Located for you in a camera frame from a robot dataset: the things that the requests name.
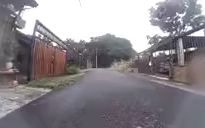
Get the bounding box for pale pole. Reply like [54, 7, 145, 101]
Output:
[94, 47, 99, 69]

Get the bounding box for group of dark trees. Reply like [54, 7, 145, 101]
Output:
[63, 32, 138, 69]

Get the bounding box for dry grass and bushes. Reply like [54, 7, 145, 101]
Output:
[109, 59, 139, 73]

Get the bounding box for dark grey asphalt road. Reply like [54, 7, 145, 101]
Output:
[0, 68, 205, 128]

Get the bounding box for grass strip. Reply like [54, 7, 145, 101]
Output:
[25, 68, 91, 90]

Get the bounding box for red-brown wooden gate fence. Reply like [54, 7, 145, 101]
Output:
[28, 19, 70, 81]

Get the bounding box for building with canopy roof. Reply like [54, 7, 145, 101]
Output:
[136, 18, 205, 84]

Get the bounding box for pale kerb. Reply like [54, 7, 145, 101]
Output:
[131, 71, 205, 99]

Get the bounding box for tall tree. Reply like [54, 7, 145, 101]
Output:
[146, 0, 205, 46]

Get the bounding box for grey gravel concrete verge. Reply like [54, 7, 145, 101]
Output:
[0, 83, 53, 122]

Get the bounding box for dark building with roof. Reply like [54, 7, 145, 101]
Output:
[0, 0, 40, 88]

